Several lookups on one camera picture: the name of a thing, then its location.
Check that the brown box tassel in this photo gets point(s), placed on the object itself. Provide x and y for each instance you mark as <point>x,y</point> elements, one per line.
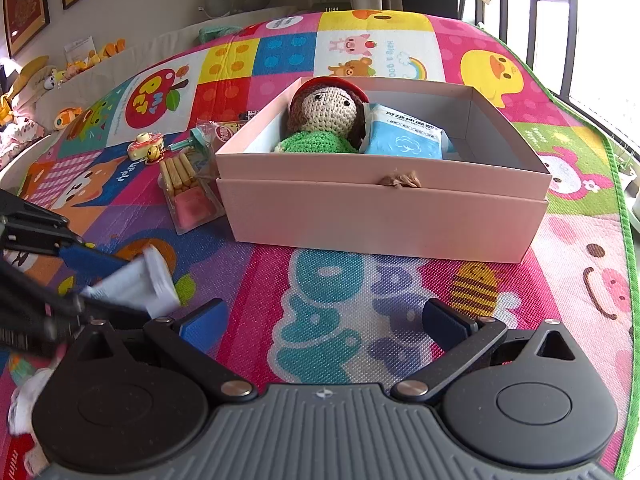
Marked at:
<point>400,180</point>

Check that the white pink packet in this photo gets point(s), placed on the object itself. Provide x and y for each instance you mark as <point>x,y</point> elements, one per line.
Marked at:
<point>27,400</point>

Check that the pink cardboard box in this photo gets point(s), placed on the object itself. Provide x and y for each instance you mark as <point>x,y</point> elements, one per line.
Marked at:
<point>380,220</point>

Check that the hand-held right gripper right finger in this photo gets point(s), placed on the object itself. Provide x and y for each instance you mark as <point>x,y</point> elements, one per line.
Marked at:
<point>444,321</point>

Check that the orange fish plush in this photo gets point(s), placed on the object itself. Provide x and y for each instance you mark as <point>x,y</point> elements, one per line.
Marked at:
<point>67,116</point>

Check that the blue tissue pack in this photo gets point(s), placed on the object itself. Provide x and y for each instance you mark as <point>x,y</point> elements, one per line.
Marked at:
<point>405,135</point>

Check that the black window frame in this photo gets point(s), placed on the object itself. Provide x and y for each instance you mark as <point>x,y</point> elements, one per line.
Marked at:
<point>530,20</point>

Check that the biscuit stick snack tray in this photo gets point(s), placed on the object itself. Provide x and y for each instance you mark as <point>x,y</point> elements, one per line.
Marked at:
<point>187,200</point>

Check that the yellow plush toy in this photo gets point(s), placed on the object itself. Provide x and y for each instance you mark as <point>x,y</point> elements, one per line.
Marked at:
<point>30,75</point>

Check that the teal cloth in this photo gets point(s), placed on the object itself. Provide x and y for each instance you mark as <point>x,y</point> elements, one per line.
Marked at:
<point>220,32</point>

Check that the pink plush toy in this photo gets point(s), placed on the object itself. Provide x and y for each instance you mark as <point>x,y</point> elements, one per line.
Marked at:
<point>20,135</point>

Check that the pink yellow toy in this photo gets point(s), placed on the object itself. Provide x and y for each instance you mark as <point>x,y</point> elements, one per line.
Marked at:
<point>144,146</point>

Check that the potted plant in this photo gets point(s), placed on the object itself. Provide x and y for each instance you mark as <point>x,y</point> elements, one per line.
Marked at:
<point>629,170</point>

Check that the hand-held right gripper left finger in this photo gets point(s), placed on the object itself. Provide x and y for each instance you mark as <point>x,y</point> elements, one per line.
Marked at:
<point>206,324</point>

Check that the colourful cartoon play mat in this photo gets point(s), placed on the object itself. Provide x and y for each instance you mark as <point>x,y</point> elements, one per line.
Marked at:
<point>350,285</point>

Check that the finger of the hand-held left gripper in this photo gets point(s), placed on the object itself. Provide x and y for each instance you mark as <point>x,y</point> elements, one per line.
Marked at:
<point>115,313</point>
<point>90,260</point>

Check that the crochet doll green dress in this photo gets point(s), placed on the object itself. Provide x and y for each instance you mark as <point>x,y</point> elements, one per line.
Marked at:
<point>325,110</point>

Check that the row of small yellow toys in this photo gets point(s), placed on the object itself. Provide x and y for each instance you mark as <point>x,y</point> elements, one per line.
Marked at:
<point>100,55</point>

